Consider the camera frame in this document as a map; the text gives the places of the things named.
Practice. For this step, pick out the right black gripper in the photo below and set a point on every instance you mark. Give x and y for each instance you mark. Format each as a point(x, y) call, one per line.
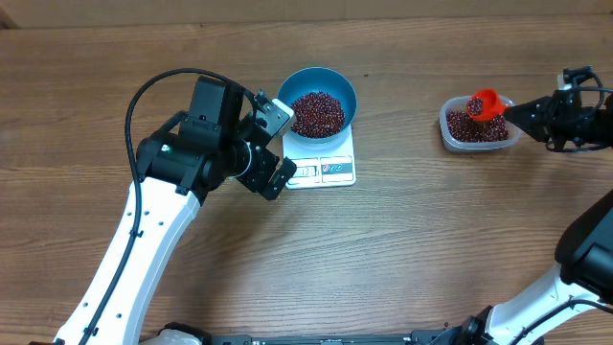
point(552, 121)

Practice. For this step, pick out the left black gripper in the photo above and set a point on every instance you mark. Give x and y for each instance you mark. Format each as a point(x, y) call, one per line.
point(259, 180)

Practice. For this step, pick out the red measuring scoop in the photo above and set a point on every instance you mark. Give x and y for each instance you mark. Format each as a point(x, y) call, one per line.
point(484, 105)

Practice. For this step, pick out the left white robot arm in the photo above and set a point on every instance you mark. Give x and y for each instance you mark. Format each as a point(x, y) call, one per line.
point(175, 168)

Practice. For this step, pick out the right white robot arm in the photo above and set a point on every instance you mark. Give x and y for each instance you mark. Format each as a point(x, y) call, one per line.
point(581, 278)

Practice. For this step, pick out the white digital kitchen scale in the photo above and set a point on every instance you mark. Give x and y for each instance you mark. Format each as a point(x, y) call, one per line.
point(321, 163)

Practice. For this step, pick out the teal plastic bowl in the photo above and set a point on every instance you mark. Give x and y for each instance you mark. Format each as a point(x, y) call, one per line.
point(314, 79)

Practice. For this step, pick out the red adzuki beans in container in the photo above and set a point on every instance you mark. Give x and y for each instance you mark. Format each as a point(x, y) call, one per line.
point(464, 129)

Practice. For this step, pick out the clear plastic food container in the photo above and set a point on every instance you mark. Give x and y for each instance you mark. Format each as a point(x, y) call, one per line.
point(453, 145)

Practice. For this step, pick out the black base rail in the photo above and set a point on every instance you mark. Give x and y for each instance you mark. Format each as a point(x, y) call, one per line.
point(175, 333)

